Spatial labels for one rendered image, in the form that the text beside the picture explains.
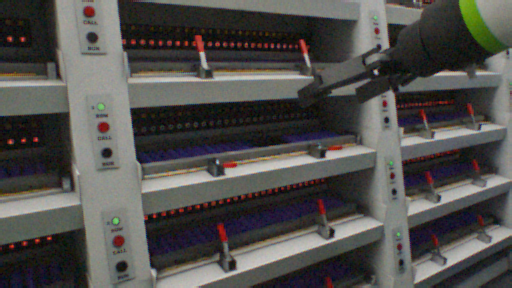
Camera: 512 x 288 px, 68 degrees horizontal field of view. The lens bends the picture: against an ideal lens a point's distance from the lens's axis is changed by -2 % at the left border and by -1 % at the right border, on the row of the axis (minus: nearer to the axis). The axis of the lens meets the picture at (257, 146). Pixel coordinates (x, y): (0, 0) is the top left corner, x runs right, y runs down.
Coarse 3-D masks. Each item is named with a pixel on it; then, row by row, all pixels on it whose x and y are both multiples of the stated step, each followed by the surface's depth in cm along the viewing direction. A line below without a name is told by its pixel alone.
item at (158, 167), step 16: (288, 144) 90; (304, 144) 91; (336, 144) 97; (352, 144) 98; (176, 160) 75; (192, 160) 76; (224, 160) 80; (240, 160) 82; (256, 160) 82; (160, 176) 71
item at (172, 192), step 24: (312, 120) 109; (336, 120) 108; (360, 144) 102; (240, 168) 80; (264, 168) 81; (288, 168) 83; (312, 168) 87; (336, 168) 91; (360, 168) 96; (144, 192) 66; (168, 192) 69; (192, 192) 71; (216, 192) 74; (240, 192) 78
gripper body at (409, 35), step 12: (408, 36) 49; (420, 36) 47; (396, 48) 50; (408, 48) 48; (420, 48) 47; (396, 60) 50; (408, 60) 49; (420, 60) 48; (432, 60) 47; (384, 72) 54; (420, 72) 49; (432, 72) 49
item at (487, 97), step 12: (504, 72) 135; (504, 84) 135; (456, 96) 149; (468, 96) 145; (480, 96) 142; (492, 96) 138; (504, 96) 135; (456, 108) 150; (492, 108) 138; (504, 108) 135; (480, 144) 144; (492, 144) 140; (504, 144) 136; (492, 156) 140; (504, 156) 137; (492, 204) 142; (504, 204) 139; (504, 252) 141
